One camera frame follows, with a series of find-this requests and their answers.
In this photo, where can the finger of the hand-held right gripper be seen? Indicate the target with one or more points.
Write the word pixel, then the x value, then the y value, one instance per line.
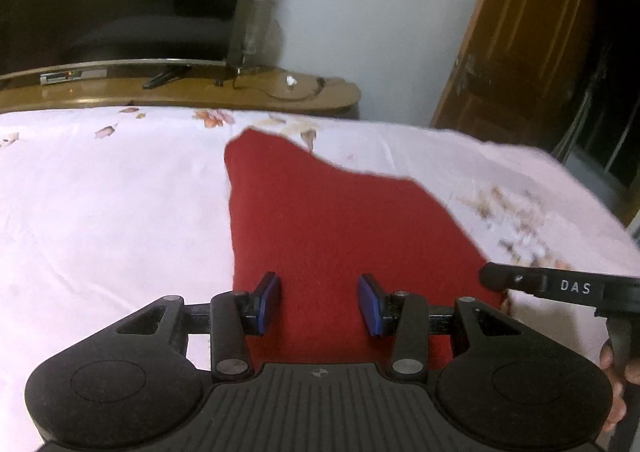
pixel 505 276

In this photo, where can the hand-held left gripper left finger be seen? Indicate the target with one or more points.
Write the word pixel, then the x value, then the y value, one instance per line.
pixel 268 304

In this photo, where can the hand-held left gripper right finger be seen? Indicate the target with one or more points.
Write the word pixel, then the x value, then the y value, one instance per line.
pixel 368 304

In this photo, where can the red knit garment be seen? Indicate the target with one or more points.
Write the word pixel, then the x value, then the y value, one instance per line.
pixel 320 222

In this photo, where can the person's right hand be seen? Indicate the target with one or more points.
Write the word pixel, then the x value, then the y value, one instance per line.
pixel 626 387

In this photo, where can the white floral bedsheet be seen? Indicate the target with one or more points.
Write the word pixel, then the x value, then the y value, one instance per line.
pixel 115 212

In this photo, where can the wooden television cabinet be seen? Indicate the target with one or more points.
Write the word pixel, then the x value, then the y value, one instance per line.
pixel 200 94

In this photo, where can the brown wooden door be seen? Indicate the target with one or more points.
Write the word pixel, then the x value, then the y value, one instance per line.
pixel 520 41

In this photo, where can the black television foot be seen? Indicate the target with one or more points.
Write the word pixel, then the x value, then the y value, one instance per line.
pixel 162 77

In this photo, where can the clear plastic sheet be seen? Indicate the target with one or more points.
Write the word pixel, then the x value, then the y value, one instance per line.
pixel 250 31

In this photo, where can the silver set-top box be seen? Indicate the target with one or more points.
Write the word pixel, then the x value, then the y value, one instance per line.
pixel 70 75

